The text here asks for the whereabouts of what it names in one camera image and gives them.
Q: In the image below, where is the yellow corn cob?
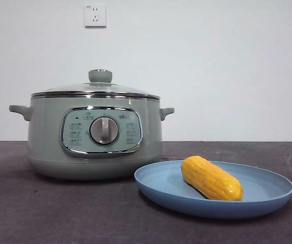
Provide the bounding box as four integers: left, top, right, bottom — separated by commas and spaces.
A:
181, 156, 244, 202

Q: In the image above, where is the blue round plate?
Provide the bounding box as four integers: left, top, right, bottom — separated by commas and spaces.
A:
134, 160, 292, 220

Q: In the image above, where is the pale green electric steamer pot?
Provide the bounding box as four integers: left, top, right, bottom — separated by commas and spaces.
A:
8, 96, 176, 181

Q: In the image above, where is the glass lid with green knob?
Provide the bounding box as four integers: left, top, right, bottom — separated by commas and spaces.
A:
31, 69, 160, 100

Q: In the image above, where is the white wall power socket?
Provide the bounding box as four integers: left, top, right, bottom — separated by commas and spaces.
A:
84, 4, 107, 28

